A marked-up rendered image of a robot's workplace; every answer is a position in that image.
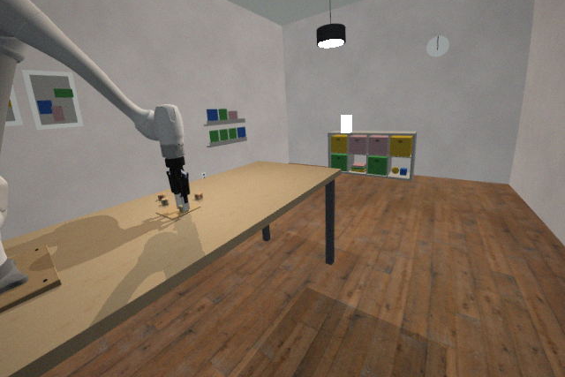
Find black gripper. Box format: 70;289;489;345
165;156;190;211

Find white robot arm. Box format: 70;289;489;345
0;0;185;294

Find tan square mat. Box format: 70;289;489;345
155;203;200;220

